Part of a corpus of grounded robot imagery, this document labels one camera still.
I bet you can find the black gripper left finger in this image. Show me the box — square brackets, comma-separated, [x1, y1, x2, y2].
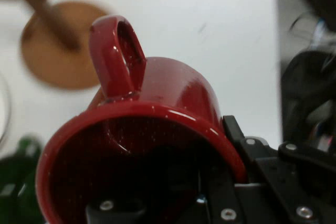
[86, 145, 246, 224]

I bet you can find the brown wooden mug tree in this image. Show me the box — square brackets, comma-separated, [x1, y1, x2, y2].
[0, 0, 114, 91]

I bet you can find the dark green enamel mug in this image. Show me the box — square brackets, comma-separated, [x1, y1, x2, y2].
[0, 135, 46, 224]

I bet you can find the red enamel mug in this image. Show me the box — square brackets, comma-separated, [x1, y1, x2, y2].
[35, 15, 248, 224]

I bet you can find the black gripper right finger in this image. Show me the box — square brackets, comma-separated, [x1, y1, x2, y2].
[222, 114, 336, 224]

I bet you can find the black equipment with cables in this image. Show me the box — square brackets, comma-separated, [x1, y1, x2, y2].
[296, 0, 336, 34]
[280, 49, 336, 147]

